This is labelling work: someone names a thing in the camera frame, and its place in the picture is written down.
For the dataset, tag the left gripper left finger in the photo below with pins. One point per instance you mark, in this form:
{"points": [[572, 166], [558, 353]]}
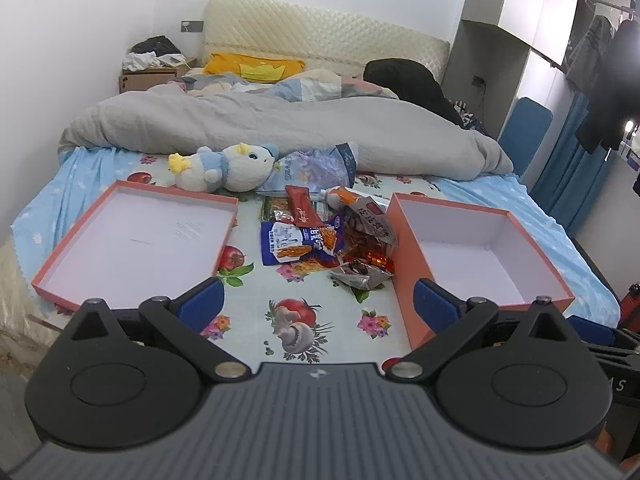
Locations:
{"points": [[177, 325]]}

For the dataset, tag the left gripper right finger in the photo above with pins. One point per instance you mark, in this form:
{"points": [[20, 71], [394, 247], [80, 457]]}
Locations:
{"points": [[458, 326]]}

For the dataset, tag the grey dark snack packet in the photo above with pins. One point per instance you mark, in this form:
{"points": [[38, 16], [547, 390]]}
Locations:
{"points": [[363, 274]]}

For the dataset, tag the white red shrimp snack bag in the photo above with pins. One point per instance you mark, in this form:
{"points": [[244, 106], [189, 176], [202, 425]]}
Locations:
{"points": [[371, 219]]}

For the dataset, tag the blue noodle snack bag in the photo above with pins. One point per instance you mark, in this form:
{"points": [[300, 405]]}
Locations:
{"points": [[283, 242]]}

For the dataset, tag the red sachet packet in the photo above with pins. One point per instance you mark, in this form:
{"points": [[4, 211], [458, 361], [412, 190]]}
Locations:
{"points": [[305, 216]]}

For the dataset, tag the orange snack packet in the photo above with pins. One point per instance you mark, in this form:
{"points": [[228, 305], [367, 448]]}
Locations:
{"points": [[353, 196]]}

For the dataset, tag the pink deep box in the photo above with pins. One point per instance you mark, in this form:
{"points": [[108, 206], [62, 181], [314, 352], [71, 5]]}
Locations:
{"points": [[468, 250]]}

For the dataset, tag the pink box lid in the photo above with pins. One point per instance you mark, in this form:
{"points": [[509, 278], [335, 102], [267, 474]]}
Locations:
{"points": [[137, 241]]}

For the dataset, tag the green label snack pack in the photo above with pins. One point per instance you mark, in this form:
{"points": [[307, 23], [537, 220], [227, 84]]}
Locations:
{"points": [[277, 209]]}

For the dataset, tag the white blue plush toy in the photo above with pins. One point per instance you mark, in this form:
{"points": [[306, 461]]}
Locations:
{"points": [[239, 168]]}

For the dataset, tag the white bottle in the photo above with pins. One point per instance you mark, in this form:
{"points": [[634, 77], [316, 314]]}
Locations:
{"points": [[334, 197]]}

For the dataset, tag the blue curtain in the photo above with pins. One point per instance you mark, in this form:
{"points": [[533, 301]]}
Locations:
{"points": [[572, 178]]}

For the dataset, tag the grey duvet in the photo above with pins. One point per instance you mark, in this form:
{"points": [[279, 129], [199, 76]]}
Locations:
{"points": [[392, 136]]}

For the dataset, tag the blue chair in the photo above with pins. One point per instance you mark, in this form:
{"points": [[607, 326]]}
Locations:
{"points": [[523, 133]]}

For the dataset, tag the lavender nut snack bag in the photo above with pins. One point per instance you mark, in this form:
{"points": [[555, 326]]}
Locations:
{"points": [[317, 169]]}

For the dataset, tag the black clothing pile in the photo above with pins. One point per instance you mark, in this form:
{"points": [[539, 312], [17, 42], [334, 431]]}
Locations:
{"points": [[412, 82]]}

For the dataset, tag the cardboard box with clothes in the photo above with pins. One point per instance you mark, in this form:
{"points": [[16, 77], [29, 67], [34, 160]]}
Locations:
{"points": [[153, 61]]}

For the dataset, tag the yellow pillow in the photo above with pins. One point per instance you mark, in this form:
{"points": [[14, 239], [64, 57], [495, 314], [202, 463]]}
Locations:
{"points": [[252, 68]]}

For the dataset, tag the hanging dark clothes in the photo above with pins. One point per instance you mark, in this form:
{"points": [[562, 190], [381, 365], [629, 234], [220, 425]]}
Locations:
{"points": [[604, 67]]}

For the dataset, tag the cream quilted headboard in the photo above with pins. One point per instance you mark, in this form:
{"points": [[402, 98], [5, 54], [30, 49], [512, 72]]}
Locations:
{"points": [[338, 41]]}

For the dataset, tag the grey wardrobe cabinet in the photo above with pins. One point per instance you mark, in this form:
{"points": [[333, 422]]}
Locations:
{"points": [[504, 50]]}

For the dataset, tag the wall socket plate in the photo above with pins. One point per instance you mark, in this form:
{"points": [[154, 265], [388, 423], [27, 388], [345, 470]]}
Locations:
{"points": [[192, 26]]}

